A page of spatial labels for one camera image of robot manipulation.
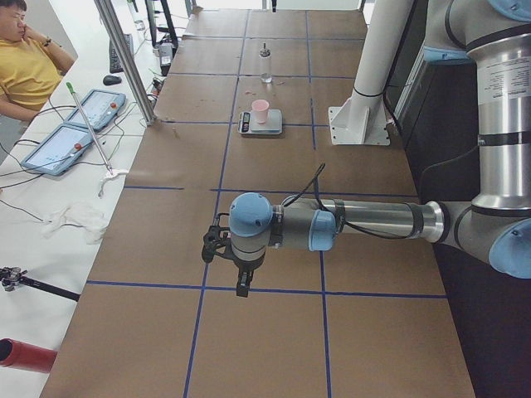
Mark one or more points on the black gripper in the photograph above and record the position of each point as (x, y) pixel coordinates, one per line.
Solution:
(243, 267)

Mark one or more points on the grabber stick green handle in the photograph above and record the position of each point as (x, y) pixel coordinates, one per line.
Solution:
(111, 171)

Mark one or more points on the aluminium frame post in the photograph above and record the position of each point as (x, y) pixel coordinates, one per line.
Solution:
(111, 22)

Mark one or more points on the red cylinder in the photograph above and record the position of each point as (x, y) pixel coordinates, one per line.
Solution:
(25, 356)

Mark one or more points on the near blue teach pendant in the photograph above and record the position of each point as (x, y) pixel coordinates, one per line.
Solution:
(58, 151)

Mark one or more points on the far blue teach pendant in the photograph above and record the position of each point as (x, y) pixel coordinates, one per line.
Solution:
(101, 106)

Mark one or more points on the pink plastic cup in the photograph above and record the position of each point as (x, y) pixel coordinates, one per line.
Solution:
(260, 109)

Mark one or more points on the white crumpled cloth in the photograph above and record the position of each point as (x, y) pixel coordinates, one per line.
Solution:
(91, 220)

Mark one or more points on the blue teach pendant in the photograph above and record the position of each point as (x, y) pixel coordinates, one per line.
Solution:
(101, 106)
(58, 151)

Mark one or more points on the clear glass sauce bottle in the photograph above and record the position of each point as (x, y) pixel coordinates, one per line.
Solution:
(265, 64)

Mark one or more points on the person in yellow shirt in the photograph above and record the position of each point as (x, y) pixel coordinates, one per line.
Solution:
(32, 64)

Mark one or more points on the white pedestal column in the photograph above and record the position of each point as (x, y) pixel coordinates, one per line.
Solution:
(362, 119)

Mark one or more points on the black computer mouse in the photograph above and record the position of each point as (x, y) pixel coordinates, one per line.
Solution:
(109, 80)

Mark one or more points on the silver digital kitchen scale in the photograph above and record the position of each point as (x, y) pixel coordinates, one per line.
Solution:
(247, 124)

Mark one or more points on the black tripod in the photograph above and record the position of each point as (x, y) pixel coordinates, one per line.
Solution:
(13, 277)

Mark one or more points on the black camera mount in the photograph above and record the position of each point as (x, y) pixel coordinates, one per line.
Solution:
(216, 242)

